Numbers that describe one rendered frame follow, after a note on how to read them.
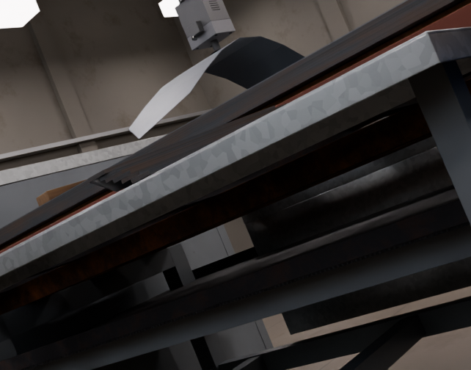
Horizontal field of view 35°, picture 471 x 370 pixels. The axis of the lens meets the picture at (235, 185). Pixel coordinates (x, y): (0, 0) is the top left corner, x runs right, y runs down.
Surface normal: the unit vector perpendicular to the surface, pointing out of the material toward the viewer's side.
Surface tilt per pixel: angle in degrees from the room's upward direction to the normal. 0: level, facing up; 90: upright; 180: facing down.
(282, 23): 90
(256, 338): 90
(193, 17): 90
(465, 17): 90
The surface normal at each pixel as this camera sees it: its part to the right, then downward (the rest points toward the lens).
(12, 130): 0.68, -0.32
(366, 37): -0.58, 0.20
